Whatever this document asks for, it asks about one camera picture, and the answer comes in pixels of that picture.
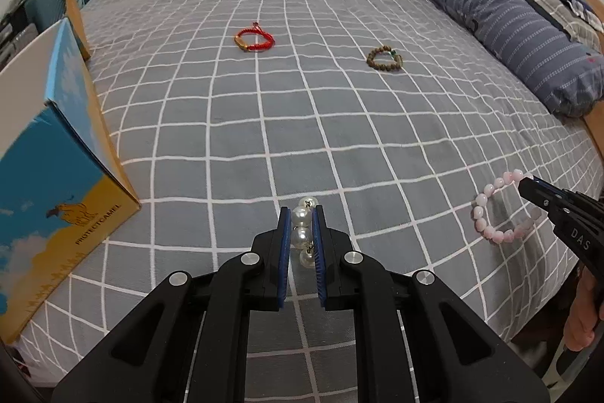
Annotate white pearl bracelet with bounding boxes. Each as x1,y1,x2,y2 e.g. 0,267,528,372
290,195,320,268

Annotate pink bead bracelet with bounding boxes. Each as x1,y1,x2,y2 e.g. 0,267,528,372
471,168,549,246

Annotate brown wooden bead bracelet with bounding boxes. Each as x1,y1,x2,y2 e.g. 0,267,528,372
365,46,404,73

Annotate red braided cord bracelet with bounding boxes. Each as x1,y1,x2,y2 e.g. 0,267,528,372
233,21,276,54

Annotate right hand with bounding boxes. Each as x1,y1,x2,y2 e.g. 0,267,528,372
563,267,603,352

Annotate blue striped pillow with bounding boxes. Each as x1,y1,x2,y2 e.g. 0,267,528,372
433,0,603,117

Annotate grey checked bed sheet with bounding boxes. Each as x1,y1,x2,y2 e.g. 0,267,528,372
17,0,603,384

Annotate blue yellow cardboard box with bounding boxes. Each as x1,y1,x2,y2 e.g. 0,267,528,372
0,0,140,344

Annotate teal suitcase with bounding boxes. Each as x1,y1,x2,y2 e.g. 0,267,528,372
23,0,66,34

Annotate grey suitcase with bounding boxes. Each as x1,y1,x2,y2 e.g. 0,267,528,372
0,23,38,69

